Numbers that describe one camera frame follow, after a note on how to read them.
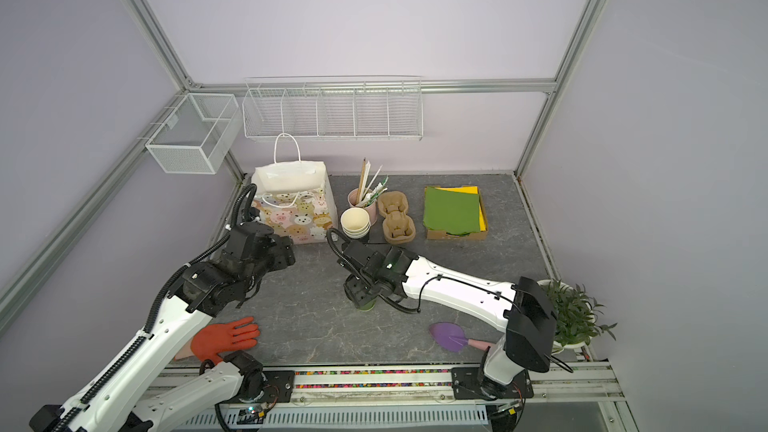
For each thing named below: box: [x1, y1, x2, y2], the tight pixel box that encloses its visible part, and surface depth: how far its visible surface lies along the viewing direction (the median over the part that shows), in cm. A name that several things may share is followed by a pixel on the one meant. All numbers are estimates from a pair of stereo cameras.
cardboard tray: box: [423, 185, 488, 240], surface depth 109 cm
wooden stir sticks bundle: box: [356, 157, 389, 206], surface depth 101 cm
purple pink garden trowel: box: [429, 322, 492, 352], surface depth 84 cm
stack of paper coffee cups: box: [340, 207, 371, 239], surface depth 95 cm
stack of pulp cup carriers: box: [378, 190, 416, 244], surface depth 104 cm
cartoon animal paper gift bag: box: [251, 132, 339, 245], surface depth 91 cm
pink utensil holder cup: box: [347, 188, 378, 226], surface depth 103 cm
